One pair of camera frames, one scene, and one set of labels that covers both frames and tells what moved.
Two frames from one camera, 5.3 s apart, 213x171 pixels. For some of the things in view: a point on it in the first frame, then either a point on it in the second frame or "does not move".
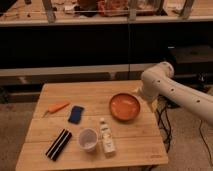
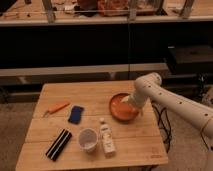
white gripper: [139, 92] → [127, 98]
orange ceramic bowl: [124, 106] does not move
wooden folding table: [92, 124] does not move
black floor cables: [164, 124] does not move
